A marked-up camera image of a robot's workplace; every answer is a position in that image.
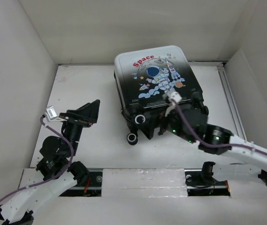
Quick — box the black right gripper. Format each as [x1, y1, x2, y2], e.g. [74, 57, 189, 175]
[136, 105, 196, 144]

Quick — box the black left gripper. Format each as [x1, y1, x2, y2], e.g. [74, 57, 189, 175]
[60, 99, 101, 156]

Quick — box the black suitcase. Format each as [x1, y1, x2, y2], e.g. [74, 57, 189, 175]
[114, 45, 209, 145]

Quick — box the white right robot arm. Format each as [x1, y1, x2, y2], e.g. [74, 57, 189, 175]
[159, 105, 267, 187]

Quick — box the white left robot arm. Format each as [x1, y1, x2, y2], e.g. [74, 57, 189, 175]
[0, 99, 100, 225]

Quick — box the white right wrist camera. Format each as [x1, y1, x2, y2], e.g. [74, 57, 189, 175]
[162, 90, 182, 117]

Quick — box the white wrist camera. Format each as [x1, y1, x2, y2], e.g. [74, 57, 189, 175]
[45, 106, 63, 122]
[162, 90, 182, 117]

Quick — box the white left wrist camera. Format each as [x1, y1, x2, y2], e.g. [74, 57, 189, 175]
[45, 106, 63, 122]

